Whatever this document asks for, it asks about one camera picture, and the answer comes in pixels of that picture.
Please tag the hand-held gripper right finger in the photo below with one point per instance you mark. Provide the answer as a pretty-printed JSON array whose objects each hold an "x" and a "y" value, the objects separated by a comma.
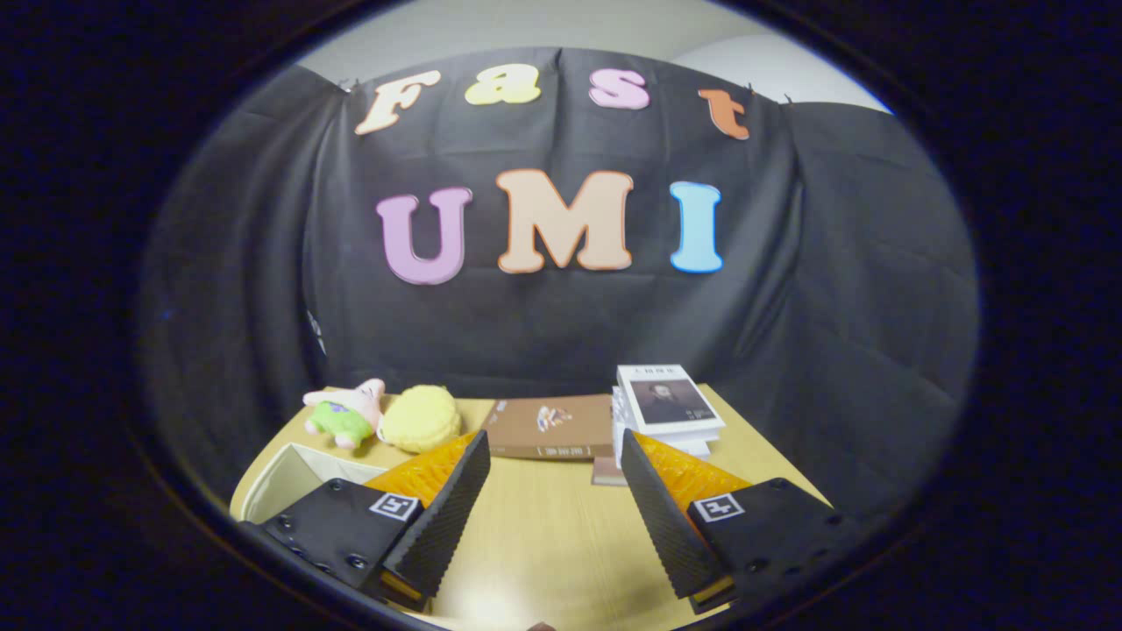
[{"x": 662, "y": 526}]

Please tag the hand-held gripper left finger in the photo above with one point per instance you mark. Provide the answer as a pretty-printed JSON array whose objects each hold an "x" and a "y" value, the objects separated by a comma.
[{"x": 443, "y": 526}]

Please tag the beige fabric storage box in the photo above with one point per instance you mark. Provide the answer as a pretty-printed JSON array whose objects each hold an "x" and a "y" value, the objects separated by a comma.
[{"x": 289, "y": 473}]

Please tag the pink covered book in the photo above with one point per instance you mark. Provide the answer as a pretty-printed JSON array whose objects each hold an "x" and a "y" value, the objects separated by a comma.
[{"x": 607, "y": 473}]

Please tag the plain white book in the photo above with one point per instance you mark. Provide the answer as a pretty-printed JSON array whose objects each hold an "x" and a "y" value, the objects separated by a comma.
[{"x": 688, "y": 445}]

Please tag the round yellow plush toy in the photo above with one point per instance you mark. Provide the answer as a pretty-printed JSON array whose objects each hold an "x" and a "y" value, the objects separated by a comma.
[{"x": 421, "y": 421}]

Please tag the brown book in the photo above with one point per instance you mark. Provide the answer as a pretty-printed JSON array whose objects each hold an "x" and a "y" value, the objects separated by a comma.
[{"x": 526, "y": 429}]

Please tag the pink and green plush toy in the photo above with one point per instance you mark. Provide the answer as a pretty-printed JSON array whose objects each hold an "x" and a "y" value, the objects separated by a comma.
[{"x": 346, "y": 421}]

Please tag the black backdrop cloth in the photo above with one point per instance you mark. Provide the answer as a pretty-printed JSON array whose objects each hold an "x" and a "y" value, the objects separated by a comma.
[{"x": 561, "y": 324}]

